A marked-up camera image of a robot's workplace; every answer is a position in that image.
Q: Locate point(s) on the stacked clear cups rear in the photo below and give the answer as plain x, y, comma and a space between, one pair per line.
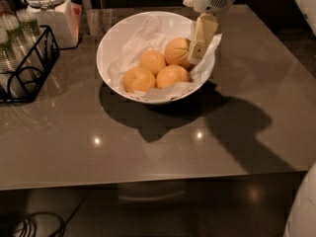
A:
29, 24

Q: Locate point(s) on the stacked clear cups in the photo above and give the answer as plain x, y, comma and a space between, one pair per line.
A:
8, 60
29, 24
16, 34

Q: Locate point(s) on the white paper liner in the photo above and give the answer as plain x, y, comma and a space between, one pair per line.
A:
138, 46

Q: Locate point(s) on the clear glass container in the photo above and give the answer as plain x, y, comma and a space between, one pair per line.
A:
100, 21

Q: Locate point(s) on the stacked clear cups front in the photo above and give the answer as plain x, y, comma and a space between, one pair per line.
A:
8, 60

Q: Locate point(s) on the stacked clear cups middle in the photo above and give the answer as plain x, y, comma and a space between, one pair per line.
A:
16, 34

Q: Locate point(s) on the white lidded ceramic jar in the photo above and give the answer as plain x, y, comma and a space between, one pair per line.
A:
63, 16

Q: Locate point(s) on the orange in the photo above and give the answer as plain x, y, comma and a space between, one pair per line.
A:
138, 79
176, 52
171, 75
152, 60

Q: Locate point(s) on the white ceramic bowl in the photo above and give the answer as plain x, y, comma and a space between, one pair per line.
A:
115, 40

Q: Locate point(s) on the black wire rack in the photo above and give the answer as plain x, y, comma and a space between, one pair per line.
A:
23, 85

